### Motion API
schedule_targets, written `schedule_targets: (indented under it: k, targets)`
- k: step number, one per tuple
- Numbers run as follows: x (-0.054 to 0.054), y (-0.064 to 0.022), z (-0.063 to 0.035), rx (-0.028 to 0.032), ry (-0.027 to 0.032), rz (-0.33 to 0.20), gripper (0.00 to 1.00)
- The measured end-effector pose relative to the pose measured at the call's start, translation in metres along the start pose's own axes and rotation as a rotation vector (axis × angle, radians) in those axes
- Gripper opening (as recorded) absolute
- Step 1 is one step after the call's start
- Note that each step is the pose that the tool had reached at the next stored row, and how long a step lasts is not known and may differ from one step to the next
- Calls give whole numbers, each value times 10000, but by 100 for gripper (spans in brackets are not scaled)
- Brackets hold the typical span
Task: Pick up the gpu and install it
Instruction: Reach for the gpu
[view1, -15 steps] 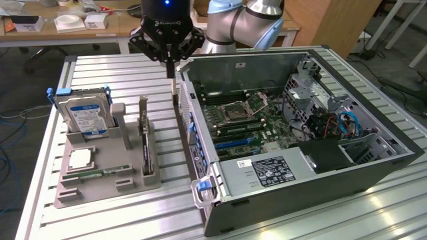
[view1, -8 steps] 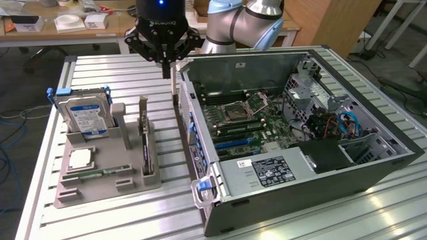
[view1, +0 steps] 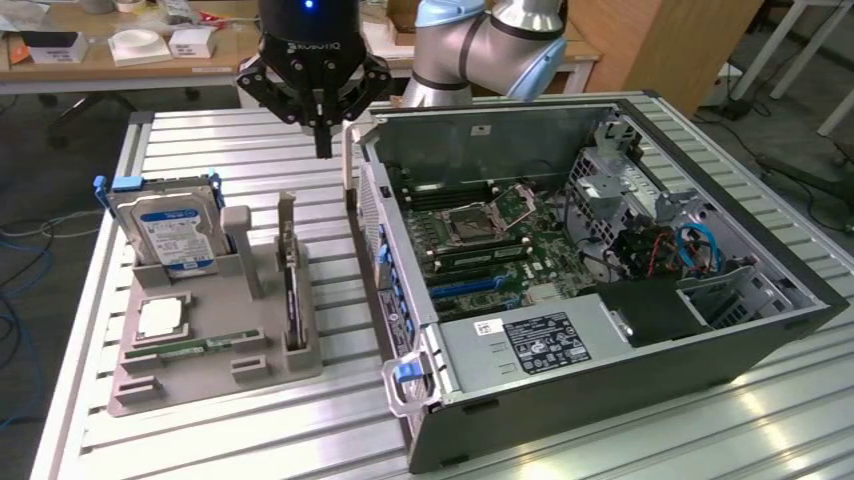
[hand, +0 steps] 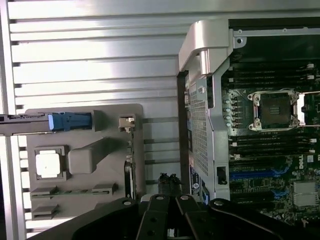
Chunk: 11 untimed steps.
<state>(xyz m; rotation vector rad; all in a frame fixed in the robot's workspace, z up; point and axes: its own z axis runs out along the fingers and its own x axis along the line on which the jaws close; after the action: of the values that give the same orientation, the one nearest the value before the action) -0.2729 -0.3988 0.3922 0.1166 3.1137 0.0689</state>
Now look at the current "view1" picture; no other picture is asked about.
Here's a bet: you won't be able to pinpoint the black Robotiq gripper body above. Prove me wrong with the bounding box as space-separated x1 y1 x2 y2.
256 0 370 101

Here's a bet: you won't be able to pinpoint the graphics card with metal bracket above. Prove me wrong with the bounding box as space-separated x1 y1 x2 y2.
275 191 314 351

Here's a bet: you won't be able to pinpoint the small white cardboard box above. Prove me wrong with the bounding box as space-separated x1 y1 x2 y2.
167 26 219 59

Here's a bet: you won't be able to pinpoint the white round holder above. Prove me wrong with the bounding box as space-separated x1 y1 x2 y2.
107 28 175 68

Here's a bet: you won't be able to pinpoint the blue plastic disk caddy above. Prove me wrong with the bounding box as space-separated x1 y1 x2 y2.
92 169 235 257

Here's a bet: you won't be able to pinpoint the black chair base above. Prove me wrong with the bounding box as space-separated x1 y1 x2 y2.
39 87 203 147

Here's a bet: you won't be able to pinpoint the CPU socket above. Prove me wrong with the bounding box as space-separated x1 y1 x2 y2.
445 204 499 247

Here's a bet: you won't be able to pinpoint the metal socket cover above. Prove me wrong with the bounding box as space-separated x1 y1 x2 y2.
490 183 539 222

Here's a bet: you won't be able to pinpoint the hard disk with blue label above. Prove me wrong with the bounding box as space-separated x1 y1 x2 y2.
108 178 223 279

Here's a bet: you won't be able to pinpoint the white box with black lid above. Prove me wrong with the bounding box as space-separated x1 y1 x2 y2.
19 30 90 65

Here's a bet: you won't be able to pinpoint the RAM stick with white label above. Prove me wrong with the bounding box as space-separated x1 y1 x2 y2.
435 242 530 272

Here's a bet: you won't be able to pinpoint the silver disk bay cage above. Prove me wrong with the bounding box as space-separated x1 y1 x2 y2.
566 144 677 251

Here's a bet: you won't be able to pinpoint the blue expansion slot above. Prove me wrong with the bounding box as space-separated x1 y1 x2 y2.
426 278 501 300

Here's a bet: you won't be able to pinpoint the green motherboard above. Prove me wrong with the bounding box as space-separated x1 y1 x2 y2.
398 178 603 322

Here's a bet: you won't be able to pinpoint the wooden cabinet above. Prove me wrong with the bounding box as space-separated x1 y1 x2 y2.
566 0 766 117

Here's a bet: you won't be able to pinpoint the silver CPU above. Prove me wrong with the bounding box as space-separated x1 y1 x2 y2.
135 298 190 341

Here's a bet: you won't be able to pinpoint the green RAM stick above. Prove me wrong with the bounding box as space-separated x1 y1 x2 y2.
124 327 263 361

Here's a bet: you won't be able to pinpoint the grey power supply unit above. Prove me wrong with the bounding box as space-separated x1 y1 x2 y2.
435 293 633 402

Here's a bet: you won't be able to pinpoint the grey printed parts rack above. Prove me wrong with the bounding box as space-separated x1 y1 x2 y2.
106 203 327 419

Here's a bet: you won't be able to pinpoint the white table legs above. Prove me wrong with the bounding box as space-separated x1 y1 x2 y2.
729 0 854 137

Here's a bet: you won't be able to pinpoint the black floor stand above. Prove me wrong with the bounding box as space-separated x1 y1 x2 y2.
755 151 854 204

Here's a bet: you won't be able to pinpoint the open black PC case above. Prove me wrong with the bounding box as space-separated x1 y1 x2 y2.
340 97 852 475

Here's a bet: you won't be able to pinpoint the wooden desk with white frame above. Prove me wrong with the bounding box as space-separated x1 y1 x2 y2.
0 0 603 109

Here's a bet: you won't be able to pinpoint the grey floor cable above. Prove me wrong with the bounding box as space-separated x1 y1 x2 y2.
0 208 103 239

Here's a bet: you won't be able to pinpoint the blue floor cable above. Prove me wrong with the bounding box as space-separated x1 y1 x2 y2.
0 238 56 431

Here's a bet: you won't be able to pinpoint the blue wire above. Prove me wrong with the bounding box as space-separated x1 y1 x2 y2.
674 222 726 275

